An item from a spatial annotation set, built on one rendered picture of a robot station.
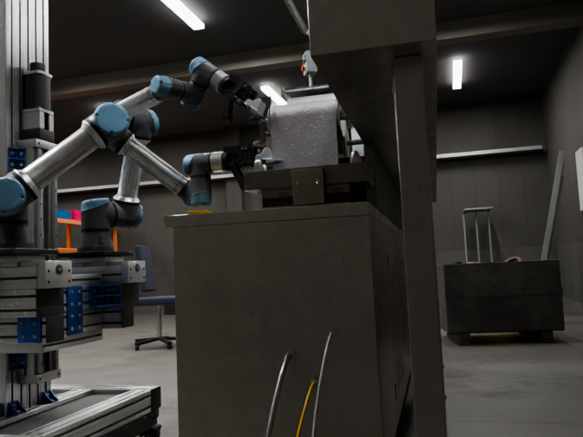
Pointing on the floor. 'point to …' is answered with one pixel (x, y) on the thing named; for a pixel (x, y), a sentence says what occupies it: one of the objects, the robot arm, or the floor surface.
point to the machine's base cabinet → (291, 327)
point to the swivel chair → (152, 297)
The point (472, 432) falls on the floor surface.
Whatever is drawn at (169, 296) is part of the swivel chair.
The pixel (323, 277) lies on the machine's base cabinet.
